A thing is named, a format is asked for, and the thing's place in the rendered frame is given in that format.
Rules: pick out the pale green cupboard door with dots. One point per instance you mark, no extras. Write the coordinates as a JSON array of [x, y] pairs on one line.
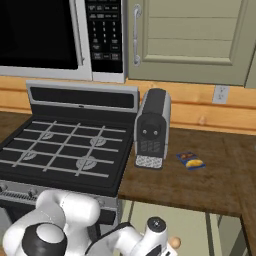
[[230, 236], [193, 40]]

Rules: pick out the grey and black coffee machine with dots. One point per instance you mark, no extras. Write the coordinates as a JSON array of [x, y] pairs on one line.
[[152, 130]]

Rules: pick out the round wooden drawer knob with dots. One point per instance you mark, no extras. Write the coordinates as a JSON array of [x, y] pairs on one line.
[[174, 242]]

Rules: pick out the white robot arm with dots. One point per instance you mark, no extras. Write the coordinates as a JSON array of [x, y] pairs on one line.
[[75, 213]]

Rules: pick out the silver stove knob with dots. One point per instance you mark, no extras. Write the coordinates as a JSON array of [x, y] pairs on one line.
[[32, 192], [2, 187], [100, 201]]

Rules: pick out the blue snack bag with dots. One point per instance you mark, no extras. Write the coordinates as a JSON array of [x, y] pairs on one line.
[[190, 160]]

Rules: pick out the pale green lower cupboard door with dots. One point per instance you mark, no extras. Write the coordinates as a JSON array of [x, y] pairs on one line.
[[230, 236]]

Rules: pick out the white wall socket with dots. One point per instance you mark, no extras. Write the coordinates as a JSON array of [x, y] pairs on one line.
[[220, 94]]

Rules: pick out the black and silver microwave oven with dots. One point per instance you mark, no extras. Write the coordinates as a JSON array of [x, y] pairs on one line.
[[43, 33]]

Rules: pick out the black and silver stove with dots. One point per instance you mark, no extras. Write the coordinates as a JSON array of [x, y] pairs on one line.
[[66, 150]]

